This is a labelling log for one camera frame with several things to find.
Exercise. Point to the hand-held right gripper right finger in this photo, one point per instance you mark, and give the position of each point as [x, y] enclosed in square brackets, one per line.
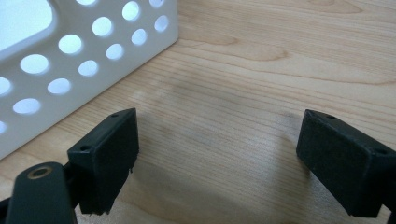
[345, 165]

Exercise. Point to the white perforated plastic basket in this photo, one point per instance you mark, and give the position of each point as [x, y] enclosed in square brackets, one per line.
[93, 84]

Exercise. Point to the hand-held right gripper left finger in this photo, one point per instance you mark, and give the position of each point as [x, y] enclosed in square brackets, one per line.
[102, 161]

